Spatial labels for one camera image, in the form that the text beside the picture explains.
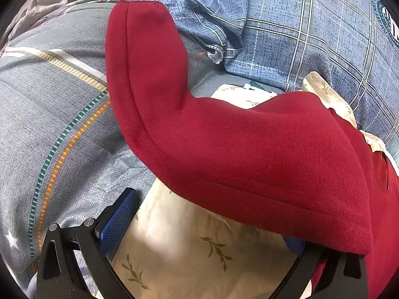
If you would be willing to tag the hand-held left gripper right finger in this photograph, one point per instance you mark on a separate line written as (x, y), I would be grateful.
(295, 244)

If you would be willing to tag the blue plaid quilt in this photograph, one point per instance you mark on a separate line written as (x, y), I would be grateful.
(280, 21)

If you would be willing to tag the red knit garment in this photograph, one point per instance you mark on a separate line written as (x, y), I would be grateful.
(249, 149)

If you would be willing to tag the grey striped bed sheet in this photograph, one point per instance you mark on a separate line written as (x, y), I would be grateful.
(46, 115)

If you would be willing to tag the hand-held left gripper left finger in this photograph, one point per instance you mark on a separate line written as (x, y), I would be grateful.
(120, 218)

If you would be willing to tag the grey-beige crumpled cloth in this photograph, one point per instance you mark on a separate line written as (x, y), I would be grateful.
(46, 0)

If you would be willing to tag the cream leaf-print pillow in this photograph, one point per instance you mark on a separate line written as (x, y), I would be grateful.
(174, 239)

